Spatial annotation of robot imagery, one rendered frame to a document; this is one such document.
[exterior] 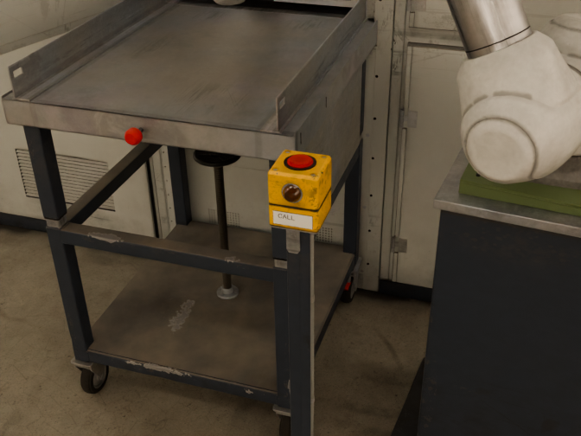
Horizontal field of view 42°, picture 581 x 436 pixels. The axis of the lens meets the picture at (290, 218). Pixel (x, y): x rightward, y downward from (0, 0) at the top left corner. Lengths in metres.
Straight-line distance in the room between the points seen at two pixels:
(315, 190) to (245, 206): 1.21
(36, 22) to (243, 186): 0.75
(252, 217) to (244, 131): 0.97
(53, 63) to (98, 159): 0.80
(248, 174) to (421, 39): 0.66
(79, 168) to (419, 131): 1.11
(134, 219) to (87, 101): 1.01
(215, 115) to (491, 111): 0.55
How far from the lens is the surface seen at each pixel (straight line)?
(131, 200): 2.48
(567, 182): 1.41
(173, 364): 1.88
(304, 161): 1.14
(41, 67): 1.68
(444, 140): 2.03
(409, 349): 2.17
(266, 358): 1.87
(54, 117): 1.58
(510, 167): 1.14
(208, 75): 1.64
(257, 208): 2.31
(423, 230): 2.18
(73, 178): 2.57
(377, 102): 2.04
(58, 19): 2.03
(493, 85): 1.15
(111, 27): 1.91
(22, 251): 2.71
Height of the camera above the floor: 1.44
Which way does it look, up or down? 32 degrees down
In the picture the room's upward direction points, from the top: 1 degrees counter-clockwise
